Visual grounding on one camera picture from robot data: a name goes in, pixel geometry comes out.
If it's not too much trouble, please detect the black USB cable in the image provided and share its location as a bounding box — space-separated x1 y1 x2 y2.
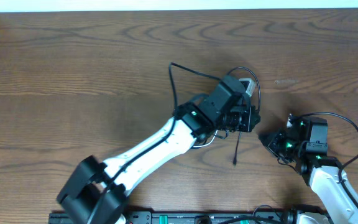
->
191 129 242 166

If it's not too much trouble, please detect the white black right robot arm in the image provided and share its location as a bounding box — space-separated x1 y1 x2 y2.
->
259 114 358 223

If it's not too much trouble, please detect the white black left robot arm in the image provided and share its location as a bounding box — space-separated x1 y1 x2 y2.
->
57 75 260 224

